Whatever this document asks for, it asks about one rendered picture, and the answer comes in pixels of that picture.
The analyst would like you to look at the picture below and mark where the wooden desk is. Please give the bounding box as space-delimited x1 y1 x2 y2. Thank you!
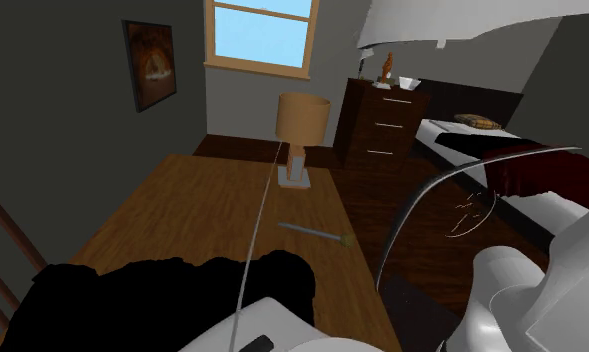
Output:
0 153 405 352

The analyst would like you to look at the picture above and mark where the dark framed wall picture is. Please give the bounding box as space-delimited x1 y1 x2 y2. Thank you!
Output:
121 19 179 114

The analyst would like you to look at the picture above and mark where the wooden framed window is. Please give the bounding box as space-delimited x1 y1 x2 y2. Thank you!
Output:
203 0 321 81

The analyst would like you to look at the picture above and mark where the brown wooden chair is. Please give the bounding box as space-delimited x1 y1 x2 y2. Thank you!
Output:
0 198 49 345

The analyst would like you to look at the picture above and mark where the bed with red blanket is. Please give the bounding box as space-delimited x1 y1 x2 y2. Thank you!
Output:
409 77 589 247

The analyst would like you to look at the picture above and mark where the dark brown chest of drawers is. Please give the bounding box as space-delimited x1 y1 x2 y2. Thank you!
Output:
333 50 432 173

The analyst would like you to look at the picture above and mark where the tan shade table lamp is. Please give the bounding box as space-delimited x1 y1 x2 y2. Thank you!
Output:
274 91 333 190

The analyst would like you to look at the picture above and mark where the grey tool with tan head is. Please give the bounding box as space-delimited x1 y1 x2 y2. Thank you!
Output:
277 221 358 250

